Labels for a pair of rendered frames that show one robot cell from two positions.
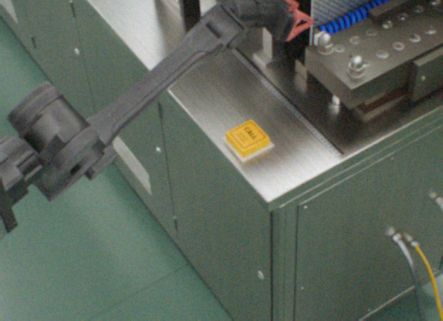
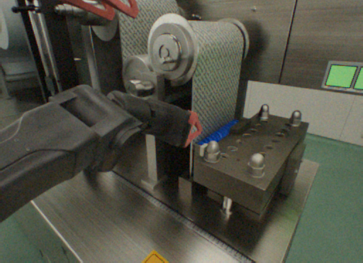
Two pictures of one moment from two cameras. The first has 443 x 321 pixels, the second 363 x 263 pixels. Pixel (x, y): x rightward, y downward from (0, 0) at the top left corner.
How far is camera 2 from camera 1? 151 cm
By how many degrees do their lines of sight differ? 28
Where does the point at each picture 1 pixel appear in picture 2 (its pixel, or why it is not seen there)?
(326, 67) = (223, 173)
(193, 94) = (84, 230)
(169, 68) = not seen: outside the picture
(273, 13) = (167, 113)
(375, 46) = (251, 149)
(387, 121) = (279, 217)
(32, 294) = not seen: outside the picture
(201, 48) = (45, 142)
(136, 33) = not seen: hidden behind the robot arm
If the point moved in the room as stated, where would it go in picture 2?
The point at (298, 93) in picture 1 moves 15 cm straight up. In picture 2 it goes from (189, 206) to (190, 154)
